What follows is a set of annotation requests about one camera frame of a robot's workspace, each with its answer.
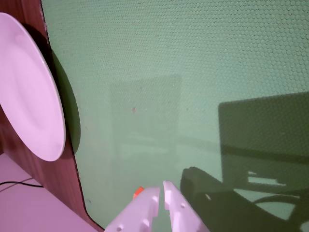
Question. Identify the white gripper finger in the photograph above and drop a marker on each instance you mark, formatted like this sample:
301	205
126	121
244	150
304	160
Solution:
137	212
181	212

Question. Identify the orange lego block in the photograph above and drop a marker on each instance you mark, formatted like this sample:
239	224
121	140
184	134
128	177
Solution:
138	192

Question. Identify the white round plate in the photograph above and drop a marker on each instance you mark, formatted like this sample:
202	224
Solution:
24	84

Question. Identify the green rectangular mat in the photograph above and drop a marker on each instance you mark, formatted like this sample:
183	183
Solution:
169	60

